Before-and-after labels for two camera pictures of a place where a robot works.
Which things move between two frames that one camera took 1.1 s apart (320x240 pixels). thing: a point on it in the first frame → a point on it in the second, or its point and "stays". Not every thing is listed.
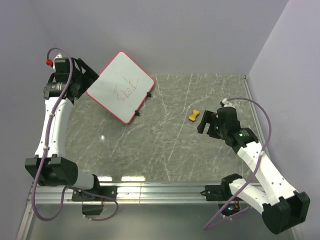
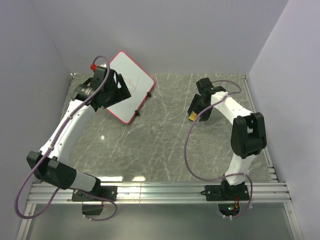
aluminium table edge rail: x=253 y=103 stays
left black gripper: x=89 y=77 → x=122 y=93
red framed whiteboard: x=122 y=87 stays
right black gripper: x=208 y=117 → x=193 y=106
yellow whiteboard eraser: x=192 y=117 stays
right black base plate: x=217 y=192 stays
